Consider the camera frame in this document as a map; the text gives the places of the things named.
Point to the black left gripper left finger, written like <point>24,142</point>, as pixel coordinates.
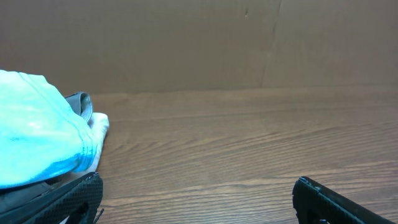
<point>75,202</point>

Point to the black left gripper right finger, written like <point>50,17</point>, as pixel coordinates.
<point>316,204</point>

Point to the light blue folded shirt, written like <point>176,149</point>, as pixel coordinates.
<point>41,136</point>

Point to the white pink folded garment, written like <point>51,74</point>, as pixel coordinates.
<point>99,124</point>

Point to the grey folded garment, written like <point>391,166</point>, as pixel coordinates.
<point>81,104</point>

